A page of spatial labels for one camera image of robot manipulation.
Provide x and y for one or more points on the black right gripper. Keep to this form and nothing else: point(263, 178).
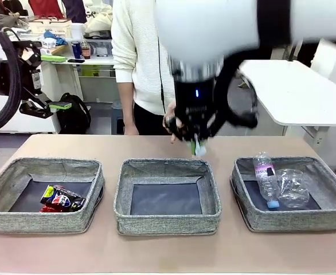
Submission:
point(195, 109)

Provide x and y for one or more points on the white paper ball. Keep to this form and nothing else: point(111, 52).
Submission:
point(201, 149)

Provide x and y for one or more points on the clear plastic water bottle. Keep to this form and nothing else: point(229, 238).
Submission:
point(267, 183)

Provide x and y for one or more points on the crushed black Pepsi can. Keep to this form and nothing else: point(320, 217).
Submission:
point(62, 197)

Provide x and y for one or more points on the clear plastic cup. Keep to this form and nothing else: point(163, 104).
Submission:
point(294, 189)

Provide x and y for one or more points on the crushed red soda can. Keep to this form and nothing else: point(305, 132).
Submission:
point(49, 209)

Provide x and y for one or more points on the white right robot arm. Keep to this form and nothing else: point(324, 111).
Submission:
point(208, 25)

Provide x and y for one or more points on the person's right forearm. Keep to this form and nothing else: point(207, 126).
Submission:
point(125, 103)

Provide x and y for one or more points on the person's left hand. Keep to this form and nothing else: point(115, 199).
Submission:
point(170, 111)

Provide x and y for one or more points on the person's right hand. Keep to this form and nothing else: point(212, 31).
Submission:
point(131, 130)

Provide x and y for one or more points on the wooden top white cabinet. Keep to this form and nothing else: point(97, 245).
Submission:
point(50, 86)

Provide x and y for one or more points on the black phone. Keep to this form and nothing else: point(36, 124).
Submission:
point(76, 60)

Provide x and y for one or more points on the blue tumbler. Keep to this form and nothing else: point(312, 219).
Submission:
point(76, 51)

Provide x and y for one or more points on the white shelf cart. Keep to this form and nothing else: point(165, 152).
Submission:
point(96, 83)

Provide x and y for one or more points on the iced drink cup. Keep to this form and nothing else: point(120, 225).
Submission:
point(86, 51)

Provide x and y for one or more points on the black backpack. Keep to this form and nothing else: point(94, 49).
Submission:
point(76, 120)

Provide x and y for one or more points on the blue cloth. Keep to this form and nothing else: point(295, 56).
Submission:
point(57, 38)

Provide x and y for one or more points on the white jug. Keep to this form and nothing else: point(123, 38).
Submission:
point(77, 31)

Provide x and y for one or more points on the white box with wooden rim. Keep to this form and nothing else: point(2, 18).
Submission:
point(50, 27)

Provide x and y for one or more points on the blue stool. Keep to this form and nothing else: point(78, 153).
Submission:
point(118, 117)

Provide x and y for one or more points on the white cloth bag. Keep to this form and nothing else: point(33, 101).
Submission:
point(99, 23)

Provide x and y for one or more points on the grey cloth pile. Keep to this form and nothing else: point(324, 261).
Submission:
point(4, 21)

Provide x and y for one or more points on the person in white sweater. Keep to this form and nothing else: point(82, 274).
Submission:
point(139, 57)

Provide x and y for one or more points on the grey fabric basket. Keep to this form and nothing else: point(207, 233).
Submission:
point(294, 220)
point(42, 223)
point(168, 224)

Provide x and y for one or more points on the white table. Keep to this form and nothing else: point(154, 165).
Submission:
point(294, 94)

